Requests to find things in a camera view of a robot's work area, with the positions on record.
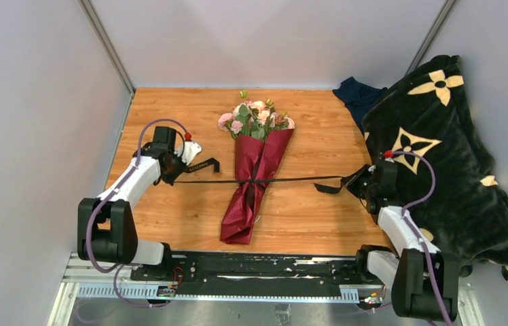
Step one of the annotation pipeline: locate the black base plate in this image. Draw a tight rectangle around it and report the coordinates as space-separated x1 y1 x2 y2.
129 251 386 301

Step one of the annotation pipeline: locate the purple cable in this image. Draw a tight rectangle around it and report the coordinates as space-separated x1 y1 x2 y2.
366 150 455 326
84 117 192 310

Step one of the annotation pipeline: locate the dark blue cloth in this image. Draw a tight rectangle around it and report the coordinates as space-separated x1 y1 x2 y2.
332 77 388 135

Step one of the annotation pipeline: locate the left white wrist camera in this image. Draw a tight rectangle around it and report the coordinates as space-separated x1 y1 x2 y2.
175 141 202 165

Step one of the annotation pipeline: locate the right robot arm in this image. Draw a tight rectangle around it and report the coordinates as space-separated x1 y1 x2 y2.
343 151 459 325

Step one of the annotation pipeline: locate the black strap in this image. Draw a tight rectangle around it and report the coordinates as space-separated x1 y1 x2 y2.
173 157 359 195

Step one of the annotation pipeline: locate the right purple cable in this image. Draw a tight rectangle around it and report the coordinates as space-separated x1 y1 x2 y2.
366 150 455 326

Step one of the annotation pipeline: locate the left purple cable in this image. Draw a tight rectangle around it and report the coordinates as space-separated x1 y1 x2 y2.
84 117 192 310

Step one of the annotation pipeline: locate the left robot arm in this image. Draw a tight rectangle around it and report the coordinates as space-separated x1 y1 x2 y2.
77 126 202 280

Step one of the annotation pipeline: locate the dark red wrapping paper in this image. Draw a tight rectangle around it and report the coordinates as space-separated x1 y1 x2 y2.
220 130 294 245

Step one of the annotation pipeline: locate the black blanket with cream flowers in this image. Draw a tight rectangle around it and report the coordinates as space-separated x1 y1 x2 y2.
363 55 508 282

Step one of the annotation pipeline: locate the aluminium rail frame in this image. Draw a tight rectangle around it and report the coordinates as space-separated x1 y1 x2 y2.
47 253 484 326

